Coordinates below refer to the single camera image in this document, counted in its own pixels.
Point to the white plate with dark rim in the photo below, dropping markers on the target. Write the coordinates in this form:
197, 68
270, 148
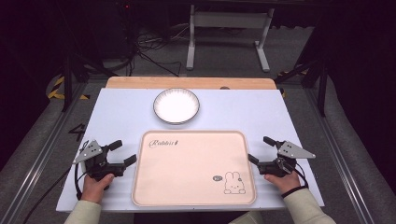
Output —
176, 105

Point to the aluminium floor rail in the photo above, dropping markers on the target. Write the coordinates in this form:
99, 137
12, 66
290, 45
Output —
339, 155
40, 155

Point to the white metal stand frame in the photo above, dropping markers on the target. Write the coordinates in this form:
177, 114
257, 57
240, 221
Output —
229, 20

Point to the black tape mark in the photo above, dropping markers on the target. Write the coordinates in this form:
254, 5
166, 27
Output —
78, 132

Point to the person's right hand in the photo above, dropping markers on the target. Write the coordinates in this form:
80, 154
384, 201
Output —
283, 183

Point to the black tripod stand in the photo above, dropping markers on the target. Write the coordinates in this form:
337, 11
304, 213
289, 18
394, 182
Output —
70, 77
322, 84

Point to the black wristband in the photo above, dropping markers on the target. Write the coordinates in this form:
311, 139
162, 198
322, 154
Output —
294, 190

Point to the yellow black floor tape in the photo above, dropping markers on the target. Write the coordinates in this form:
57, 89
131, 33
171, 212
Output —
56, 91

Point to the pink tray with bunny print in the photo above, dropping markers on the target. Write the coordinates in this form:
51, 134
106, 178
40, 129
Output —
193, 168

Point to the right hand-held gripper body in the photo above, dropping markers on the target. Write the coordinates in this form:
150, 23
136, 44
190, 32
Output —
281, 163

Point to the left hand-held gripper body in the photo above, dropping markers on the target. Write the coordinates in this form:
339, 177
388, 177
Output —
99, 166

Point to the person's left hand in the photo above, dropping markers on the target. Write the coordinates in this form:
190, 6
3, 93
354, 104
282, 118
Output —
95, 188

